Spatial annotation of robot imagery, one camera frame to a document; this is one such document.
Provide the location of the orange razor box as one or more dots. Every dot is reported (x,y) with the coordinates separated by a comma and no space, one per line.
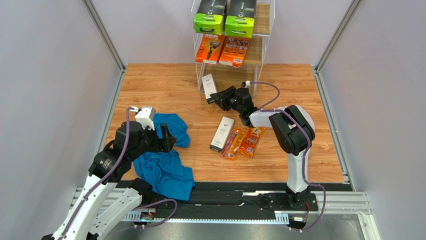
(234,51)
(210,49)

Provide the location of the orange razor box back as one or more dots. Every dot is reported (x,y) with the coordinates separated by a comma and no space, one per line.
(234,51)

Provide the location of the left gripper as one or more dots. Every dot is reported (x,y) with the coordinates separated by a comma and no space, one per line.
(165,144)

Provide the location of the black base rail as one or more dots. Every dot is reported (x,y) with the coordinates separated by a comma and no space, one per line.
(234,201)

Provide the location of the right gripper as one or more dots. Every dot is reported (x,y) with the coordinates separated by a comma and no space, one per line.
(227,98)

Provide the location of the white tall box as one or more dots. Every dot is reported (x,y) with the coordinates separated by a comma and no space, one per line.
(222,133)
(209,86)

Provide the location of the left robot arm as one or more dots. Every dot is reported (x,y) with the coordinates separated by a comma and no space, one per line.
(85,221)

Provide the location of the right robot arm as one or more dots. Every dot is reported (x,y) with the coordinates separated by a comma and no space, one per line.
(293,128)

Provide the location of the orange disposable razor pack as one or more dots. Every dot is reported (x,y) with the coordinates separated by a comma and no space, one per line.
(250,141)

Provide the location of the orange toothbrush pack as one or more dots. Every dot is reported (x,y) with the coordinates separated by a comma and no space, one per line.
(233,143)

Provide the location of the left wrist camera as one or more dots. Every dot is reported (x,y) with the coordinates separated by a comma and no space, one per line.
(145,116)

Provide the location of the blue cloth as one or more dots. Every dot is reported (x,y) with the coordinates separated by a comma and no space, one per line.
(164,171)

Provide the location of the black green razor box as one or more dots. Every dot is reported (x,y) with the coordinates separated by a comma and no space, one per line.
(209,16)
(240,18)

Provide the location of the orange razor box front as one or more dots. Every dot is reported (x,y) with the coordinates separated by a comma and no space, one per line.
(210,49)

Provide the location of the white wire shelf rack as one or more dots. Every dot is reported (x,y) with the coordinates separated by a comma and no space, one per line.
(252,67)

